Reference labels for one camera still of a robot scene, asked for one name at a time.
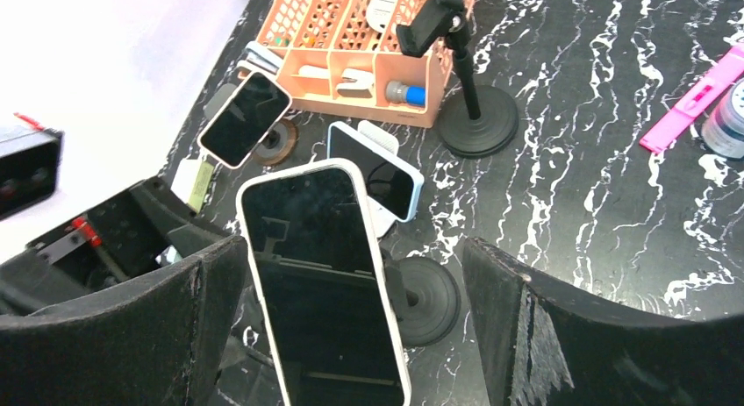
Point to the pink-cased tall smartphone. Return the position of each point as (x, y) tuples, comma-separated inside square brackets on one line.
[(318, 276)]

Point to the small white blue bottle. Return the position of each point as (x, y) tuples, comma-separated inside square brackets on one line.
[(722, 131)]

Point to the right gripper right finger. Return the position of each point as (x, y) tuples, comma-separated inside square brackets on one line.
[(543, 341)]

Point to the pink highlighter marker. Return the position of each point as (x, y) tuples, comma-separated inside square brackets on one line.
[(697, 99)]

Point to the grey bottle blue cap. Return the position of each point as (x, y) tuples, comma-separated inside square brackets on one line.
[(398, 92)]

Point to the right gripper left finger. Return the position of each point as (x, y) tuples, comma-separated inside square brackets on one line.
[(157, 339)]

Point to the blue-edged smartphone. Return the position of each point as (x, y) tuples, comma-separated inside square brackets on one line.
[(390, 181)]

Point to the black round-base phone stand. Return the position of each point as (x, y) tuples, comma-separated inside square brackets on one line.
[(482, 120)]

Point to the white oval label tag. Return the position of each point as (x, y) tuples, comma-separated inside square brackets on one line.
[(379, 14)]

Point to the pink-cased left smartphone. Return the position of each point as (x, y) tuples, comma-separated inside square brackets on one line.
[(244, 119)]

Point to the black tall phone stand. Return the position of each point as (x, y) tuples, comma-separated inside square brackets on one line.
[(425, 298)]

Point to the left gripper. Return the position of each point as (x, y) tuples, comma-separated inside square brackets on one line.
[(118, 239)]

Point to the orange plastic file organizer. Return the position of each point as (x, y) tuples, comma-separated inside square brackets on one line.
[(318, 39)]

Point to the white stapler in organizer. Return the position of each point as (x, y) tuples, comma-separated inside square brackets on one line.
[(356, 83)]

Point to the small yellow white box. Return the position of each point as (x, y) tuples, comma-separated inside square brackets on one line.
[(191, 181)]

